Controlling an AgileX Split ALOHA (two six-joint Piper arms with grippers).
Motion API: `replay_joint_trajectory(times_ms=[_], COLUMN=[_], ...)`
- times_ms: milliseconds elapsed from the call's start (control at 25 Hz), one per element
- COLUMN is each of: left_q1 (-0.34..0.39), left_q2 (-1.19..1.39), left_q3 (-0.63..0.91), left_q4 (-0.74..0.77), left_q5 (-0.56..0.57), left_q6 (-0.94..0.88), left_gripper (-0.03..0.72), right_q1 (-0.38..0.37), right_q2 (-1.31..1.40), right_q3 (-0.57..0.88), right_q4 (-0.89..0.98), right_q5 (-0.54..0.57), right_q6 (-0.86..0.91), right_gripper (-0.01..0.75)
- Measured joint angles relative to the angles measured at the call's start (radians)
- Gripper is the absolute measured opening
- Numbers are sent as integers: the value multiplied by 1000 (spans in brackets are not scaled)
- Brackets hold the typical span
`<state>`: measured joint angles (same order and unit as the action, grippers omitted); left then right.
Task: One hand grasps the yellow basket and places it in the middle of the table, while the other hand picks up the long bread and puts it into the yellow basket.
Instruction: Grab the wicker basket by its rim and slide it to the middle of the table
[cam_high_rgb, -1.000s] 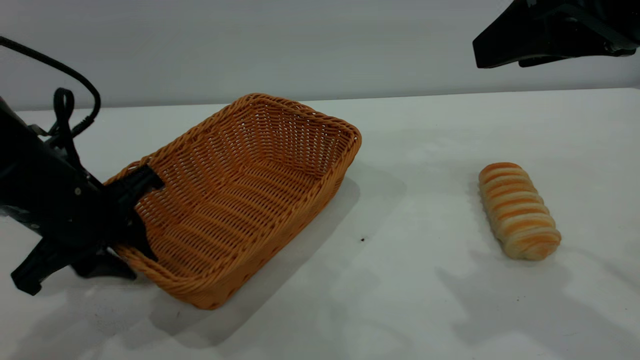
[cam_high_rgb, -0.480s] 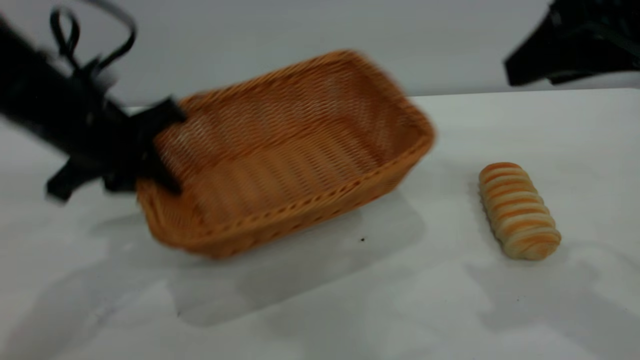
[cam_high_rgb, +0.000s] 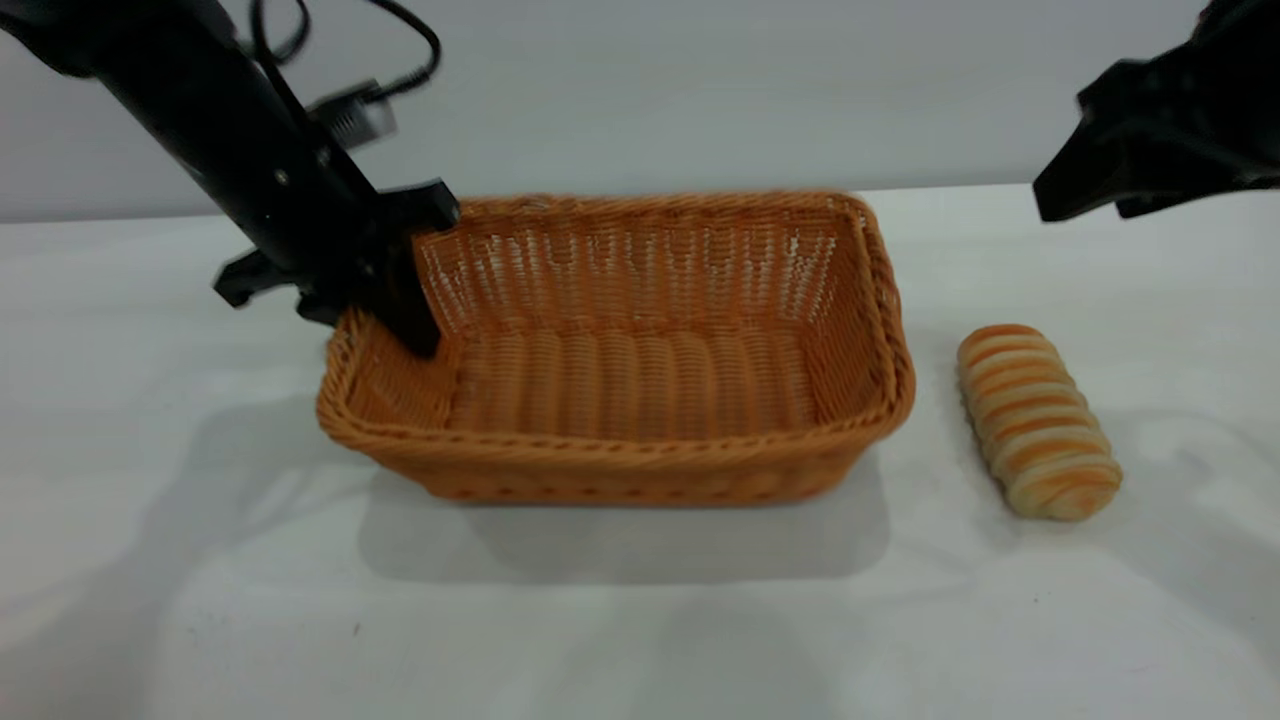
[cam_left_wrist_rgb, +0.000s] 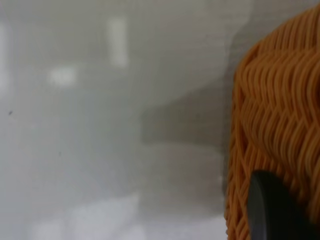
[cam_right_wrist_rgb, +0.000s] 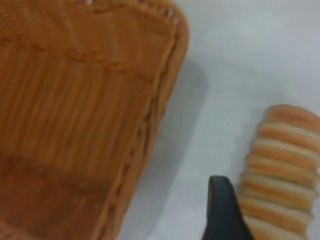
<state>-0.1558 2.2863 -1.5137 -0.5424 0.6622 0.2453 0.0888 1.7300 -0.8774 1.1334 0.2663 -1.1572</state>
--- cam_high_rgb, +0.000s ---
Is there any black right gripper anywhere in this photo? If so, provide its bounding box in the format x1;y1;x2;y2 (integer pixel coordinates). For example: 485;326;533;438
1032;0;1280;224

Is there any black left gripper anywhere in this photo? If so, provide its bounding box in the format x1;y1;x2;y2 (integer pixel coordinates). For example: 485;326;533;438
213;140;462;359

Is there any striped bread roll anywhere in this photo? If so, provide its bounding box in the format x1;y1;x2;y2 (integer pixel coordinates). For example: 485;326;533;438
956;325;1123;522

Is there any orange woven wicker basket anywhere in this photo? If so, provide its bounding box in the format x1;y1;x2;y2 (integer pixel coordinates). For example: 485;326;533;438
316;190;917;507

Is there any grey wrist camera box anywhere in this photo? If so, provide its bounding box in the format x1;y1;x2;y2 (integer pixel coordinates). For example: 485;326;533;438
308;82;399;149

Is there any black camera cable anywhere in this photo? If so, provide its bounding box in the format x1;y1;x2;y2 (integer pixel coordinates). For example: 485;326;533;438
248;0;443;105

